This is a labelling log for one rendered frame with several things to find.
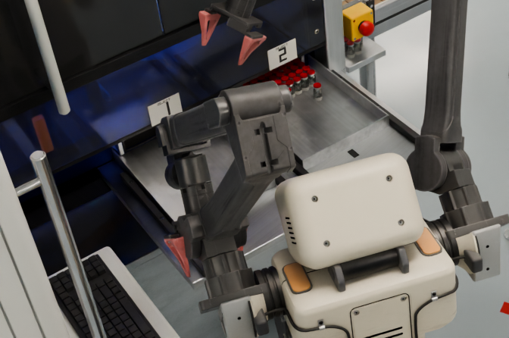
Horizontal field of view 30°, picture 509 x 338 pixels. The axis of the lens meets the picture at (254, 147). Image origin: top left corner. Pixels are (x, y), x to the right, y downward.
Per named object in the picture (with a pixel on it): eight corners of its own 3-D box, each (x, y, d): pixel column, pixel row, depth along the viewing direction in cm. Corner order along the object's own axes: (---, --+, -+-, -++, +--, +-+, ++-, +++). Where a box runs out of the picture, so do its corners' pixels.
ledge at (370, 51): (318, 51, 266) (317, 45, 265) (355, 33, 271) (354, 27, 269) (348, 73, 257) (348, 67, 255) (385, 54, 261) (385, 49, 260)
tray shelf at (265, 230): (98, 173, 237) (96, 167, 235) (325, 63, 261) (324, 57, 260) (193, 289, 204) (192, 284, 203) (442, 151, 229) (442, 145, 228)
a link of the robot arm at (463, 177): (462, 195, 163) (478, 192, 167) (443, 139, 165) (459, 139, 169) (420, 211, 169) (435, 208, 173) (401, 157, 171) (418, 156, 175)
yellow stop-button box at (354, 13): (336, 31, 255) (335, 8, 251) (357, 20, 258) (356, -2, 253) (353, 43, 250) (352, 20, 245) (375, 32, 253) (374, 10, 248)
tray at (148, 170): (113, 159, 237) (110, 148, 235) (203, 116, 246) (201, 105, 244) (180, 236, 214) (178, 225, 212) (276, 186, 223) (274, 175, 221)
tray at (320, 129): (229, 103, 249) (227, 92, 247) (310, 64, 258) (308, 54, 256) (303, 171, 226) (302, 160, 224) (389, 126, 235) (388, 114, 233)
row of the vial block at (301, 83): (256, 109, 246) (254, 95, 243) (313, 82, 252) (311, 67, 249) (260, 114, 244) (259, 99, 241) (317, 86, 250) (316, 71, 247)
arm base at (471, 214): (447, 240, 161) (512, 221, 162) (432, 195, 162) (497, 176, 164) (434, 247, 169) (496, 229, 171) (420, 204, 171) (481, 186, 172)
